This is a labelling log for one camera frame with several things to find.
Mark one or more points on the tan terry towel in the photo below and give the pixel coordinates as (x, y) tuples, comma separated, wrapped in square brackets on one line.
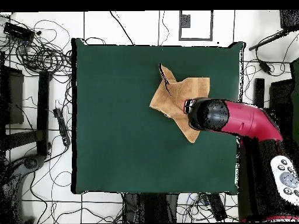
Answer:
[(170, 102)]

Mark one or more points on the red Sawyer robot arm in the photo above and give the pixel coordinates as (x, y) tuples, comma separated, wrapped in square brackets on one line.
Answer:
[(247, 119)]

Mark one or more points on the dark flat panel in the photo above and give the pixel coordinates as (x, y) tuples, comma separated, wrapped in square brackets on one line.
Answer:
[(14, 98), (281, 93)]

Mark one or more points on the black stand bar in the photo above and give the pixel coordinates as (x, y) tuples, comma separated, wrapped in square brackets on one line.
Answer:
[(43, 112), (259, 91)]

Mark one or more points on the dark green table cloth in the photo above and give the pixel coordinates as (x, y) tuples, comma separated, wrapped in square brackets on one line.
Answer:
[(112, 140)]

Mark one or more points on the black power adapter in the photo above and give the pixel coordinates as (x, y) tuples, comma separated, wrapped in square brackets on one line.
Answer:
[(265, 67)]

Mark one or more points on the black rod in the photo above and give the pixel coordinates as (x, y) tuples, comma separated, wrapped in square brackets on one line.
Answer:
[(268, 39)]

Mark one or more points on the black power strip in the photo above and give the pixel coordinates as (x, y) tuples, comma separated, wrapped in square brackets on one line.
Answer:
[(216, 207), (62, 127)]

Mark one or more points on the black corner box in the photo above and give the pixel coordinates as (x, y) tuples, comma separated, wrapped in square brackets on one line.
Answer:
[(289, 19)]

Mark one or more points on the black electronics box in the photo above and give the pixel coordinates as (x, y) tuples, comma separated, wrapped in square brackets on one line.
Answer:
[(18, 31)]

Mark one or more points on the grey rounded base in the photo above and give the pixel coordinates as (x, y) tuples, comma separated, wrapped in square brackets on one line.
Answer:
[(14, 177)]

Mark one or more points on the grey square frame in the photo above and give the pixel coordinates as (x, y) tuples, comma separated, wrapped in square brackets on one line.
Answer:
[(211, 25)]

